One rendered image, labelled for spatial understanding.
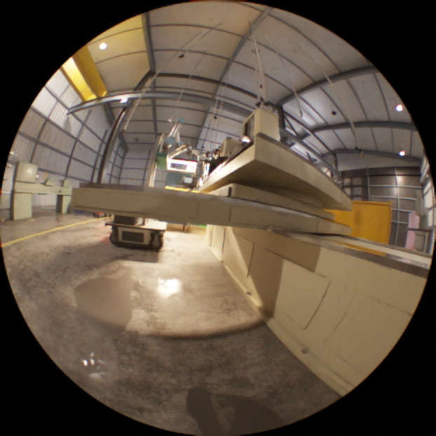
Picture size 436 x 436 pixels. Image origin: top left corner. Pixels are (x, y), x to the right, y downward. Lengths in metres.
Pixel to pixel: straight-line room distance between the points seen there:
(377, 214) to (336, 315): 2.47
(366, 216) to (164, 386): 3.19
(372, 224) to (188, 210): 2.93
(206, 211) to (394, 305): 0.86
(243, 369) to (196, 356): 0.23
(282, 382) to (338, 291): 0.48
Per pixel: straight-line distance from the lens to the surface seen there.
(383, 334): 0.68
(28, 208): 5.07
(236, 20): 7.55
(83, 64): 7.72
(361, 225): 2.98
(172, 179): 4.06
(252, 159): 0.45
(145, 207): 0.54
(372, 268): 0.58
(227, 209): 0.56
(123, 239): 1.94
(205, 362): 0.72
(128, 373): 0.73
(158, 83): 10.70
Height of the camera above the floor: 0.67
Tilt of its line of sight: 4 degrees down
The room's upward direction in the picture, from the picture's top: 7 degrees clockwise
